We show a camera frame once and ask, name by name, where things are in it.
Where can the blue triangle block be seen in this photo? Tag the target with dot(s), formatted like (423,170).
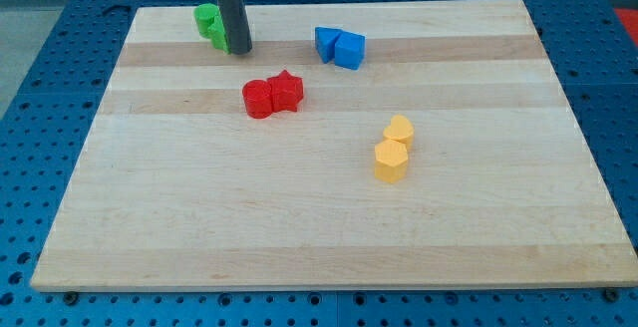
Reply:
(325,41)

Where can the red star block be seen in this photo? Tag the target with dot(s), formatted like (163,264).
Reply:
(287,92)

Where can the yellow hexagon block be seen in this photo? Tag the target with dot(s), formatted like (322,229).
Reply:
(391,161)

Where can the red cylinder block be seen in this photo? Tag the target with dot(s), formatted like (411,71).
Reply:
(257,99)

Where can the yellow heart block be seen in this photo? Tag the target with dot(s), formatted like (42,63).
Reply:
(401,130)

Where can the light wooden board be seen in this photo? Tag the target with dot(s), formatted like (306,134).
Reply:
(177,189)

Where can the blue cube block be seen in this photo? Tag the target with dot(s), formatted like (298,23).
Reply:
(349,50)

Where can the green star block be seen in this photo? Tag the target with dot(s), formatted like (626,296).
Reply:
(217,35)

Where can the dark grey cylindrical pointer rod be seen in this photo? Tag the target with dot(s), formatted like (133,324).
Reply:
(236,26)

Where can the green cylinder block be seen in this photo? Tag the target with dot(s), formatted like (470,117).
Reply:
(204,16)

